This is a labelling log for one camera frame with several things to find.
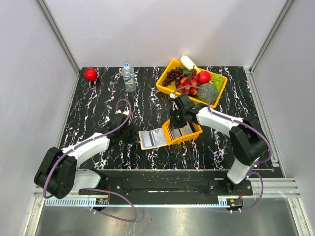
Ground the small yellow card bin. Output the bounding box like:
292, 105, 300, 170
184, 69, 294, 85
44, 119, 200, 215
162, 120, 203, 146

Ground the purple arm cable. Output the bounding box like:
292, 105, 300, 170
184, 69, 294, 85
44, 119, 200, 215
43, 99, 138, 223
169, 85, 273, 213

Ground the credit card stack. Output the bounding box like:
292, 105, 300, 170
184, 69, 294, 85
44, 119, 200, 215
170, 123, 195, 139

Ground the beige leather card holder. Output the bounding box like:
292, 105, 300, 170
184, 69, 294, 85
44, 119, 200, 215
138, 128, 168, 150

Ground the green leafy vegetable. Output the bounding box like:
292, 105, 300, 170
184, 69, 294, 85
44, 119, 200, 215
210, 74, 224, 92

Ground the green netted melon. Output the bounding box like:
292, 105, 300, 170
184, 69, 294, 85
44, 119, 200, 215
196, 83, 219, 104

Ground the aluminium frame rail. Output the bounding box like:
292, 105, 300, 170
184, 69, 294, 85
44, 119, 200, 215
35, 0, 82, 74

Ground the white credit card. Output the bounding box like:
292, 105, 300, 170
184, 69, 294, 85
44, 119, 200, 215
139, 131, 155, 149

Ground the red apple in tray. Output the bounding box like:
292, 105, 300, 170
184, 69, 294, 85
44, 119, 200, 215
198, 71, 211, 85

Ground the purple grape bunch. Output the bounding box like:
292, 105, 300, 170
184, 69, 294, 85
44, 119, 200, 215
162, 67, 184, 87

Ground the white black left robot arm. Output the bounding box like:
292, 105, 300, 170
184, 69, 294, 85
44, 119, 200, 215
34, 111, 135, 199

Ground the red cherry bunch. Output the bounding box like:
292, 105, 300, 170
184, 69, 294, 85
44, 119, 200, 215
175, 69, 198, 96

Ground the white radish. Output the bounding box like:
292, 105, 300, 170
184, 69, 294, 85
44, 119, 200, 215
180, 55, 198, 70

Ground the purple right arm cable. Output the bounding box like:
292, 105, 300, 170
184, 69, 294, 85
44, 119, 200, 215
169, 85, 273, 213

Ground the red apple on table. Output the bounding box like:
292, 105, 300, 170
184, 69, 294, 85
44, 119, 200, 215
84, 68, 98, 81

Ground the clear plastic water bottle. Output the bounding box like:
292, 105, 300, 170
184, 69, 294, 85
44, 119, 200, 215
122, 63, 136, 92

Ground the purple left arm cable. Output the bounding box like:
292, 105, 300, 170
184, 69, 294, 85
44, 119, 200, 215
43, 99, 138, 223

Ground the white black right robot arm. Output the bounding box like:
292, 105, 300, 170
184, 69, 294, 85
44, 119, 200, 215
169, 93, 272, 195

